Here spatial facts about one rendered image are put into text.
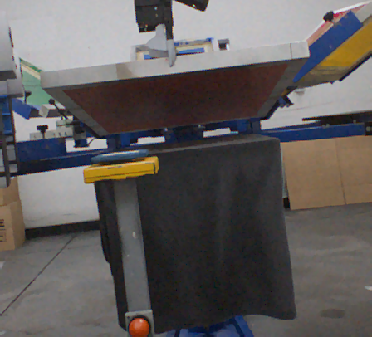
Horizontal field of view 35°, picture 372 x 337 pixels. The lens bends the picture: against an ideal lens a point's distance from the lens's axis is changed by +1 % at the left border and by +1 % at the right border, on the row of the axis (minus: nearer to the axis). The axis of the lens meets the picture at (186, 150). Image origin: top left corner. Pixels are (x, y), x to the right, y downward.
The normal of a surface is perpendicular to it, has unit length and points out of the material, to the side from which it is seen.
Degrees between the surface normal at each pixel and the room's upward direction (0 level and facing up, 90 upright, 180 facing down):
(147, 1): 81
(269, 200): 94
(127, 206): 90
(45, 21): 90
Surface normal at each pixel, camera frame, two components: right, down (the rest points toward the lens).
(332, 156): -0.02, -0.15
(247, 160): 0.03, 0.16
